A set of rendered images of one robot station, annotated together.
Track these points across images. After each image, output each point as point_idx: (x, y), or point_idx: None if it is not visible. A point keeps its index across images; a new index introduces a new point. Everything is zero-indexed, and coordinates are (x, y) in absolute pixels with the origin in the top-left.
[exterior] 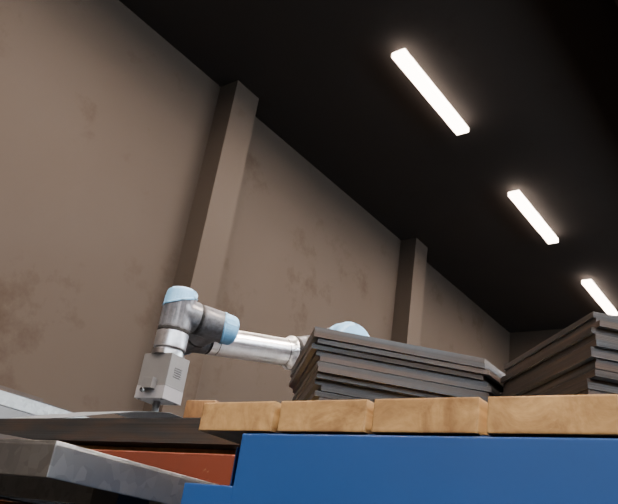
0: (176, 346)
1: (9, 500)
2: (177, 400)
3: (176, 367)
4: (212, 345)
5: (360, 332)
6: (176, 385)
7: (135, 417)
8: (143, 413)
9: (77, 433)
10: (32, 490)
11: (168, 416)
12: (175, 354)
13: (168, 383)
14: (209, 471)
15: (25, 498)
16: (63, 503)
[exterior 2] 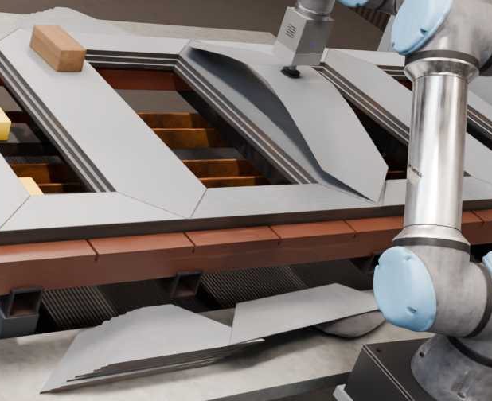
0: (298, 1)
1: (388, 149)
2: (287, 59)
3: (290, 24)
4: (395, 9)
5: (422, 4)
6: (288, 43)
7: (310, 74)
8: (278, 66)
9: None
10: None
11: (267, 71)
12: (290, 9)
13: (279, 39)
14: None
15: (190, 103)
16: (208, 118)
